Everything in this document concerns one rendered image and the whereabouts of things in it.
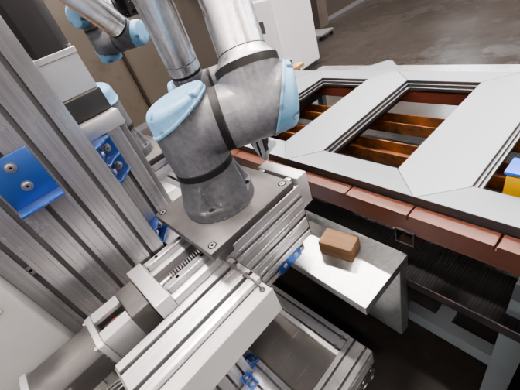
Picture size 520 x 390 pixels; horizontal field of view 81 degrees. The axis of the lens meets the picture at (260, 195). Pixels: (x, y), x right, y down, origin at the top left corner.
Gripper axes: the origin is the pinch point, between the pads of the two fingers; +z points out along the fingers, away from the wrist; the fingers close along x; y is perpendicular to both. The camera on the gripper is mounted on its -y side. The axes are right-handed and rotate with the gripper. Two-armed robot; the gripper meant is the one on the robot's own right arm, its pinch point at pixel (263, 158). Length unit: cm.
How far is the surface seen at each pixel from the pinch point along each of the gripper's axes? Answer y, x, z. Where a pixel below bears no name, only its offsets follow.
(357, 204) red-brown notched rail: 4.2, -31.5, 10.2
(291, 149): 13.6, 1.6, 5.3
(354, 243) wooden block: -3.2, -34.6, 17.5
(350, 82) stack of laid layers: 73, 18, 7
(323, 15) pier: 513, 393, 72
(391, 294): 0, -42, 39
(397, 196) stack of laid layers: 8.6, -40.7, 6.9
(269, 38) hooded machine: 241, 260, 30
